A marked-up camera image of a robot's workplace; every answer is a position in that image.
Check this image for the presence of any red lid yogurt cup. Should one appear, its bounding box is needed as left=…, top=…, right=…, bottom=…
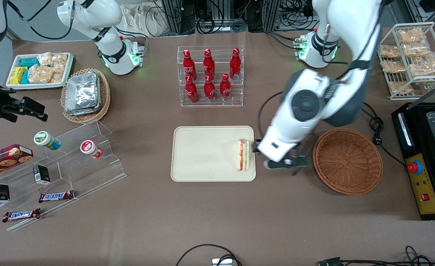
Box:
left=80, top=140, right=104, bottom=160

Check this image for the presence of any round brown wicker basket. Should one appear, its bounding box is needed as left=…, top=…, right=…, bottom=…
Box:
left=312, top=128, right=383, bottom=195

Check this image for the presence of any aluminium frame post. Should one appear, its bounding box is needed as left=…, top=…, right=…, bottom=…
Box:
left=161, top=0, right=183, bottom=36
left=263, top=0, right=281, bottom=32

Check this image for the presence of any yellow snack pack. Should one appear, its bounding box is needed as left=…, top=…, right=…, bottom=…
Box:
left=9, top=66, right=28, bottom=85

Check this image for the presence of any clear acrylic bottle rack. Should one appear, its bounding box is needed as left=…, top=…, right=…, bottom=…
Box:
left=177, top=45, right=244, bottom=108

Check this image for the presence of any triangular sandwich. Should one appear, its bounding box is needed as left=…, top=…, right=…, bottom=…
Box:
left=236, top=138, right=250, bottom=171

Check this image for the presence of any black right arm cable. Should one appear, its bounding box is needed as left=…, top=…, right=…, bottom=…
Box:
left=7, top=0, right=75, bottom=40

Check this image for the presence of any beige cloth bag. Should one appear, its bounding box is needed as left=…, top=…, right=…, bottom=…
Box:
left=120, top=2, right=170, bottom=38

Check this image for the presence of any black coiled power cable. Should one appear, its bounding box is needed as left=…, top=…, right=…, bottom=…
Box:
left=362, top=102, right=406, bottom=167

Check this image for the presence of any oval light wicker basket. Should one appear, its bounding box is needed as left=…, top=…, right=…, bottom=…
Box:
left=61, top=68, right=111, bottom=124

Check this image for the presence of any white wire rack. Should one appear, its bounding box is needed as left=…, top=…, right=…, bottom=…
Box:
left=377, top=22, right=435, bottom=101

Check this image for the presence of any white rectangular snack tray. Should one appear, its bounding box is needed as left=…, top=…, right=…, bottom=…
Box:
left=6, top=52, right=75, bottom=90

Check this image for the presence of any red cookie box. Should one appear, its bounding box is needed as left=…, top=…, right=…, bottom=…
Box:
left=0, top=144, right=34, bottom=181

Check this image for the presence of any tangled black cable bundle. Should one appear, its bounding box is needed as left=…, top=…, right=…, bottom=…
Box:
left=182, top=0, right=316, bottom=34

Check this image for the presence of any black appliance with yellow panel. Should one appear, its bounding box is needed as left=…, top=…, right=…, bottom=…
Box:
left=392, top=102, right=435, bottom=221

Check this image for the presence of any clear acrylic stepped stand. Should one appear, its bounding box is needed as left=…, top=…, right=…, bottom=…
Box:
left=0, top=120, right=127, bottom=232

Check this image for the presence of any black looped cable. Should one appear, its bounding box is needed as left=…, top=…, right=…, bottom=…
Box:
left=176, top=243, right=243, bottom=266

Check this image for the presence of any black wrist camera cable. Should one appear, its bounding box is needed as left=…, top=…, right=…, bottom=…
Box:
left=258, top=22, right=375, bottom=139

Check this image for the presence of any bagged fried snack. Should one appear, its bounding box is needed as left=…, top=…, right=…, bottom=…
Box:
left=387, top=81, right=414, bottom=95
left=381, top=60, right=407, bottom=74
left=397, top=28, right=426, bottom=45
left=402, top=43, right=431, bottom=58
left=406, top=55, right=435, bottom=77
left=379, top=45, right=401, bottom=60

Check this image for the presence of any beige rectangular serving tray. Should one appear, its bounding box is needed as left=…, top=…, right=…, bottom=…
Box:
left=171, top=126, right=257, bottom=182

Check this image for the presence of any green lid yogurt cup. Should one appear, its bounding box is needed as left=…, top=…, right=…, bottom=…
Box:
left=34, top=131, right=62, bottom=151

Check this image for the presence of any red cola bottle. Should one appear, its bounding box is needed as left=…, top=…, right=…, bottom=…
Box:
left=203, top=75, right=216, bottom=102
left=185, top=75, right=199, bottom=103
left=203, top=48, right=216, bottom=79
left=229, top=48, right=242, bottom=81
left=182, top=50, right=198, bottom=81
left=219, top=73, right=232, bottom=102

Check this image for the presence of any brown snickers bar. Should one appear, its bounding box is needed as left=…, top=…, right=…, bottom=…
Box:
left=38, top=190, right=75, bottom=204
left=2, top=208, right=42, bottom=223

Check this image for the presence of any silver foil wrapped packet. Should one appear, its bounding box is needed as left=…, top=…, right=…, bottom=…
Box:
left=65, top=72, right=99, bottom=112
left=64, top=73, right=102, bottom=116

